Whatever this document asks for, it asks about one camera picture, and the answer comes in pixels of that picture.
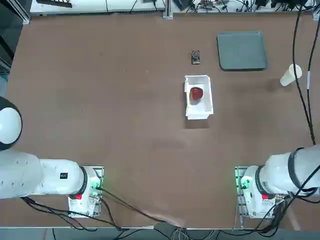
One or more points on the red apple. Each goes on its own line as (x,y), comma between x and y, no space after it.
(197,94)

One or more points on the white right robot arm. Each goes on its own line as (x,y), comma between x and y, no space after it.
(275,170)

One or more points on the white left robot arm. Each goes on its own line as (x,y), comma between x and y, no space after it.
(50,177)

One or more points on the white plastic box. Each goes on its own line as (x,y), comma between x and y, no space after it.
(197,80)

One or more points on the gray tray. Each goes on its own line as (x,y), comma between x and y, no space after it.
(241,51)

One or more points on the small black tin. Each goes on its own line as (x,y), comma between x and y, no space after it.
(196,57)

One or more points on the white workbench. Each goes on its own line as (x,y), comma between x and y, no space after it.
(100,6)

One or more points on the beige paper cup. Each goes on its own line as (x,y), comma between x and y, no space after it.
(287,77)

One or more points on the black comb-shaped rack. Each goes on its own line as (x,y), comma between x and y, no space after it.
(53,3)

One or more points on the aluminium profile post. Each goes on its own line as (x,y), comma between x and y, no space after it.
(167,10)

